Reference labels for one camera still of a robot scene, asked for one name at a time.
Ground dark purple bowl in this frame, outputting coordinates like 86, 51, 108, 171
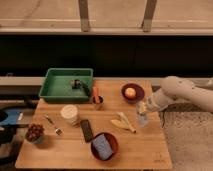
121, 83, 145, 103

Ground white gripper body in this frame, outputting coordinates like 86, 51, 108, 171
146, 89, 174, 111

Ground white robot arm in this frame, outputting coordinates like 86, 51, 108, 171
137, 76, 213, 115

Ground light blue towel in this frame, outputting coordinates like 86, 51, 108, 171
135, 101, 150, 128

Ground orange fruit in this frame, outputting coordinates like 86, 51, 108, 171
125, 88, 136, 99

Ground small brown cup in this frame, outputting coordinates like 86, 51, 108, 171
92, 96, 103, 110

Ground metal fork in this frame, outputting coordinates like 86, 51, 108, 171
44, 114, 62, 136

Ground blue object at left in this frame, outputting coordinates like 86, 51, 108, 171
0, 108, 23, 126

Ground green plastic tray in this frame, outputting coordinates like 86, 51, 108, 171
39, 68, 93, 103

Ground blue sponge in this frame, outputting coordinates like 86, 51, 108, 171
92, 134, 113, 160

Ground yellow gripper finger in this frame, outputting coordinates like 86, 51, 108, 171
137, 101, 147, 115

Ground black object in tray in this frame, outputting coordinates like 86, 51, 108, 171
71, 79, 81, 89

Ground white cylindrical container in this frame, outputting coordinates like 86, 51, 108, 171
60, 105, 78, 125

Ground red-brown bowl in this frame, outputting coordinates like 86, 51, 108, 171
91, 132, 118, 161

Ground orange carrot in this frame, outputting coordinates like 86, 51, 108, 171
93, 87, 100, 104

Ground yellow banana peel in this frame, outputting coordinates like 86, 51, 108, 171
111, 112, 136, 133

